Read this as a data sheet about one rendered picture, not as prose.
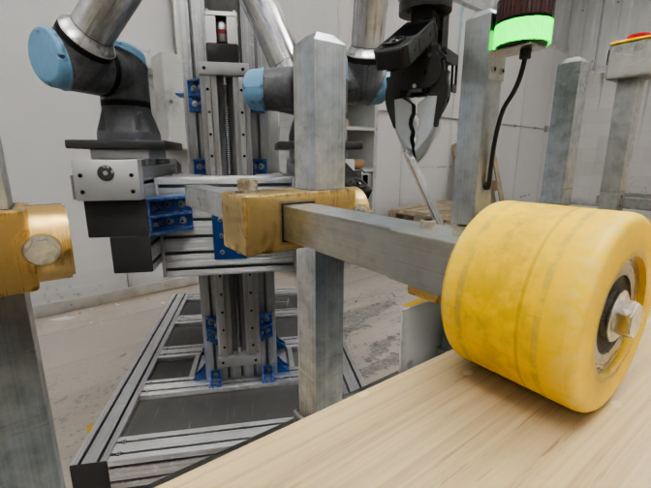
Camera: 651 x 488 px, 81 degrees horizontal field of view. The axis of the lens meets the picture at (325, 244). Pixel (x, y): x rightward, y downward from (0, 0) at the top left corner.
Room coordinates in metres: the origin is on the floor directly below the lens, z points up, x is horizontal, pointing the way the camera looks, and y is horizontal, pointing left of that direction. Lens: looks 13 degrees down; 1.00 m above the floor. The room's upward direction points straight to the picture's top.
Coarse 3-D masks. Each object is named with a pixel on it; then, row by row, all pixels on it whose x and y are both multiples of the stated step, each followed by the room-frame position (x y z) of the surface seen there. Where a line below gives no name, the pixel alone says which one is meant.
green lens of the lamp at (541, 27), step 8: (528, 16) 0.45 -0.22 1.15; (536, 16) 0.45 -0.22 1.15; (544, 16) 0.45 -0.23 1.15; (504, 24) 0.46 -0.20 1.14; (512, 24) 0.46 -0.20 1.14; (520, 24) 0.45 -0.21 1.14; (528, 24) 0.45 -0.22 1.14; (536, 24) 0.45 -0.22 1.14; (544, 24) 0.45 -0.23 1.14; (552, 24) 0.46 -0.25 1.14; (496, 32) 0.48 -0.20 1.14; (504, 32) 0.46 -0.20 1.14; (512, 32) 0.46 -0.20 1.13; (520, 32) 0.45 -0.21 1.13; (528, 32) 0.45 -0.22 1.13; (536, 32) 0.45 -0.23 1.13; (544, 32) 0.45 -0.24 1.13; (496, 40) 0.47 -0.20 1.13; (504, 40) 0.46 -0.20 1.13; (512, 40) 0.45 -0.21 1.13
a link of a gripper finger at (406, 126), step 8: (400, 104) 0.57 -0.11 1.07; (408, 104) 0.57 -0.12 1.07; (400, 112) 0.57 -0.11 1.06; (408, 112) 0.57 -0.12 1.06; (400, 120) 0.57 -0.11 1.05; (408, 120) 0.57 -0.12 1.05; (400, 128) 0.57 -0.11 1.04; (408, 128) 0.57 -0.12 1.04; (416, 128) 0.61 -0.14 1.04; (400, 136) 0.57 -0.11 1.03; (408, 136) 0.57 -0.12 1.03; (416, 136) 0.61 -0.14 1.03; (408, 144) 0.57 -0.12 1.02
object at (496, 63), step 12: (504, 48) 0.48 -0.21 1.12; (516, 48) 0.47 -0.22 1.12; (528, 48) 0.47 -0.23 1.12; (540, 48) 0.47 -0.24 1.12; (492, 60) 0.49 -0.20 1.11; (504, 60) 0.51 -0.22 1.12; (492, 72) 0.49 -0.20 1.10; (504, 72) 0.50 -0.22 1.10; (516, 84) 0.48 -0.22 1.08; (504, 108) 0.49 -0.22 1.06; (492, 144) 0.50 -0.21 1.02; (492, 156) 0.50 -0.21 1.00; (492, 168) 0.50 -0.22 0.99
